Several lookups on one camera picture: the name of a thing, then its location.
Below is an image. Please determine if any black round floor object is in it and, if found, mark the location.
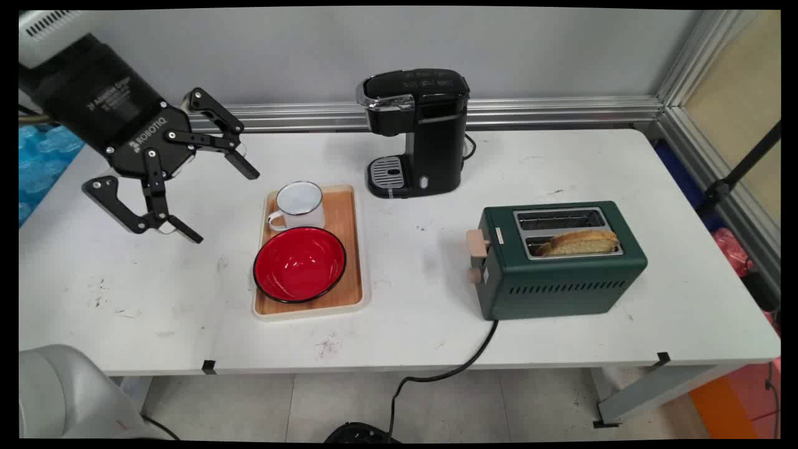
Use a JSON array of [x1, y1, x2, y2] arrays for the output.
[[324, 422, 401, 443]]

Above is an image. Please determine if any grey table leg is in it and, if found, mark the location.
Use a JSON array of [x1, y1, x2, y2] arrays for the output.
[[591, 364, 739, 428]]

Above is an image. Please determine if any wooden tray with white rim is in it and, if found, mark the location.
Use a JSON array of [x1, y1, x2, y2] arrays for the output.
[[251, 184, 372, 322]]

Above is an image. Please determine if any red plastic bag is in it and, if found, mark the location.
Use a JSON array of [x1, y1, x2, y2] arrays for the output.
[[713, 228, 756, 279]]

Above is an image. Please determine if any horizontal aluminium frame rail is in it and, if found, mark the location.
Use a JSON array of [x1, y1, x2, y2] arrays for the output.
[[187, 95, 665, 133]]

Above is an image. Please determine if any green two-slot toaster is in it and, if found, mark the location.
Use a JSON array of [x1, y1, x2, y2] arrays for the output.
[[466, 201, 648, 322]]

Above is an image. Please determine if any white enamel mug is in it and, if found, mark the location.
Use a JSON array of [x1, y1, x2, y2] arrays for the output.
[[267, 181, 327, 233]]

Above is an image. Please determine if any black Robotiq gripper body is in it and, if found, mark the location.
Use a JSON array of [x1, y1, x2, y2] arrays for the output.
[[19, 32, 194, 181]]

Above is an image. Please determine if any black toaster power cable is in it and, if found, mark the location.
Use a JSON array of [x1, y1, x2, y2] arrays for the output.
[[387, 319, 499, 441]]

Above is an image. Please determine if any angled aluminium frame post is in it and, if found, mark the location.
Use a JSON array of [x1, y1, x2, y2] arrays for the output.
[[653, 9, 781, 301]]

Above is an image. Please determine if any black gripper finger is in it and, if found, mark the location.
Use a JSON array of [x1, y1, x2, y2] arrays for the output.
[[82, 147, 204, 244], [163, 87, 261, 181]]

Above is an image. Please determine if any black tripod pole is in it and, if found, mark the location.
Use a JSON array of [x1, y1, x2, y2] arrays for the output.
[[695, 122, 781, 214]]

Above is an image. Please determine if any beige toaster lever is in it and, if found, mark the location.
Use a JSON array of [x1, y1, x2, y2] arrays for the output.
[[466, 229, 493, 257]]

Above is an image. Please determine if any toasted bread slice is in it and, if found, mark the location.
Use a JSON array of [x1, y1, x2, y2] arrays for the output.
[[536, 229, 620, 257]]

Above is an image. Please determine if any black coffee maker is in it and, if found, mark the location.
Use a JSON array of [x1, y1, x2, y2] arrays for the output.
[[355, 69, 471, 200]]

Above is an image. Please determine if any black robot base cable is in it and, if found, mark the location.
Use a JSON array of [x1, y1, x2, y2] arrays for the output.
[[140, 414, 181, 441]]

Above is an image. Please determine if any orange box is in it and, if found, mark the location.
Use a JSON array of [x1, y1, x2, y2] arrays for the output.
[[688, 374, 760, 441]]

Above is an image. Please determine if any blue plastic sheet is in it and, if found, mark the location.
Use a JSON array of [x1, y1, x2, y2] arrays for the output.
[[19, 123, 85, 229]]

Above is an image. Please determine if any red bowl with black rim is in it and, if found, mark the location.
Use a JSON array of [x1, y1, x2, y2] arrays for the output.
[[252, 226, 347, 304]]

